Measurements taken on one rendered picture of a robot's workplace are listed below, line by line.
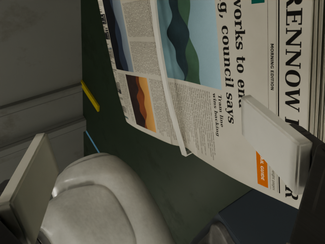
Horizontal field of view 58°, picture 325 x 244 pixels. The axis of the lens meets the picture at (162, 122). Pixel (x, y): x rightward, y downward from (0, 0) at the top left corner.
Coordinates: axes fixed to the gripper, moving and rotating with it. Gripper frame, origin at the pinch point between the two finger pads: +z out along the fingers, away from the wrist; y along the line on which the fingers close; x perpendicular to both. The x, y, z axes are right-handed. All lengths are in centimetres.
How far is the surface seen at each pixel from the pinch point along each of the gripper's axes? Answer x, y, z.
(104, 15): 5.9, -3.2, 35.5
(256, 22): 4.9, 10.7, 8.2
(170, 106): -5.8, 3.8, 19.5
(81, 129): -188, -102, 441
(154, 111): -8.5, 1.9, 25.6
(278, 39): 3.6, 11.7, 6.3
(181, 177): -156, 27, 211
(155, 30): 4.2, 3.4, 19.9
